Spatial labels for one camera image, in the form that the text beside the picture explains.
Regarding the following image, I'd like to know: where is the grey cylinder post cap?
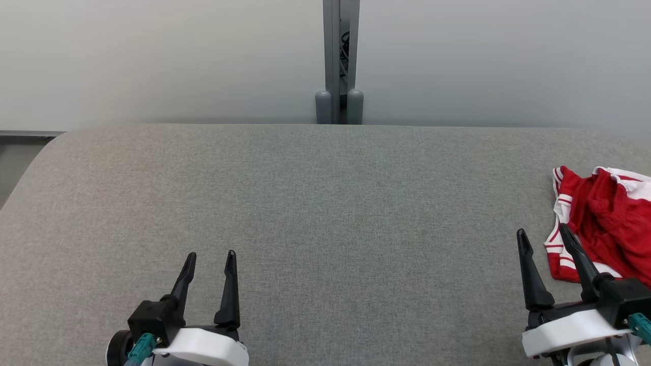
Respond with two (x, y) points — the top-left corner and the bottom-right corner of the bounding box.
(315, 90), (333, 125)
(346, 89), (364, 125)

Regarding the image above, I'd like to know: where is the grey metal partition post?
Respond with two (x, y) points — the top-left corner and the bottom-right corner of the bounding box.
(323, 0), (360, 124)

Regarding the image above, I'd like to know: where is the right black cable teal plug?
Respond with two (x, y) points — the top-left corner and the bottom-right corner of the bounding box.
(627, 313), (651, 346)

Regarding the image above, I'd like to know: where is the grey wall skirting strip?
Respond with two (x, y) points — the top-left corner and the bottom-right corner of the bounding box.
(0, 130), (66, 138)

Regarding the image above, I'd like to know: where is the red white jersey shirt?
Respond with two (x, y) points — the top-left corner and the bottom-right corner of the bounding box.
(544, 165), (651, 285)

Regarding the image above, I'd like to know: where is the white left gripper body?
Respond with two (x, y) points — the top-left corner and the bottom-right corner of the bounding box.
(152, 324), (250, 366)

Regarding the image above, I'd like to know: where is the black cable bundle in post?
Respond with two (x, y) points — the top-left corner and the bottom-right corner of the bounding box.
(340, 30), (351, 77)

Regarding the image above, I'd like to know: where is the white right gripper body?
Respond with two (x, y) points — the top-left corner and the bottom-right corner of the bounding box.
(521, 300), (632, 366)

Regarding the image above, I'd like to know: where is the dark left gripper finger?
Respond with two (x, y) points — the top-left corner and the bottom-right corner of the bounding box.
(170, 252), (197, 307)
(214, 250), (241, 329)

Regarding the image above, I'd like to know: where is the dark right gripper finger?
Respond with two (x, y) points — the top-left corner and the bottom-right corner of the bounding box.
(558, 224), (614, 303)
(516, 228), (555, 312)

